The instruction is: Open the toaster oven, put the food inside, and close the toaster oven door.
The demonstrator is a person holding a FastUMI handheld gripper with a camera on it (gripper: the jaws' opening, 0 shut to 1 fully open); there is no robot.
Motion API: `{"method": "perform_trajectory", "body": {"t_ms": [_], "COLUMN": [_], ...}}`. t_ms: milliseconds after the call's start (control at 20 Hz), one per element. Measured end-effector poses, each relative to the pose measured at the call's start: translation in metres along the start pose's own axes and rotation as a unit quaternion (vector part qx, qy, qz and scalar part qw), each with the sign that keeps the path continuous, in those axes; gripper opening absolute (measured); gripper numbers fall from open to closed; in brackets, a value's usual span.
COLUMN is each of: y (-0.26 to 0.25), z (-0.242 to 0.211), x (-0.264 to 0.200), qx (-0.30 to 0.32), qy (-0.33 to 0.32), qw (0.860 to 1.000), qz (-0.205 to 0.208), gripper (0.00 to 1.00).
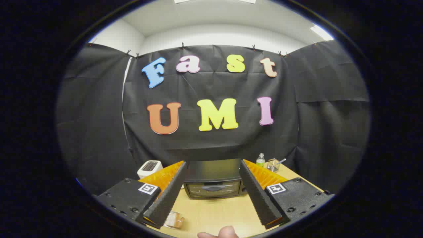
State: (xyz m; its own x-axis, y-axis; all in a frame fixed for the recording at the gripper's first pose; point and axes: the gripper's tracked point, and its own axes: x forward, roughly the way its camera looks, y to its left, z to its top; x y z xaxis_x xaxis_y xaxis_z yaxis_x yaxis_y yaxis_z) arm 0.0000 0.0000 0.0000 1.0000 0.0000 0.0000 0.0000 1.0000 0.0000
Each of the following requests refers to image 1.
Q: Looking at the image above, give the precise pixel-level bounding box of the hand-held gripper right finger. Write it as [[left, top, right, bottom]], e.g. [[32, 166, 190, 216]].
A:
[[239, 159, 335, 230]]

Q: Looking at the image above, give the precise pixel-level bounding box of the ceiling light panel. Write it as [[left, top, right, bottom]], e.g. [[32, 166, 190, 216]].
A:
[[310, 25, 334, 41], [174, 0, 256, 4]]

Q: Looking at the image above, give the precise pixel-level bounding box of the black toaster oven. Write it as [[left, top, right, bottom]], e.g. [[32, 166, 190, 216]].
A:
[[183, 159, 248, 199]]

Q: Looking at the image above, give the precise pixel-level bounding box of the white pop-up toaster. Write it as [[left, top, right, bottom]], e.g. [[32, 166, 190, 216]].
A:
[[137, 160, 163, 179]]

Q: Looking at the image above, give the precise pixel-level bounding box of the lettuce toast sandwich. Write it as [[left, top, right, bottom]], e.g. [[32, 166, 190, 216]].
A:
[[164, 212, 184, 229]]

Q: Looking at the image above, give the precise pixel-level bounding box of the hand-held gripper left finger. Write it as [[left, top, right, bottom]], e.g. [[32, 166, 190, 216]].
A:
[[94, 161, 187, 229]]

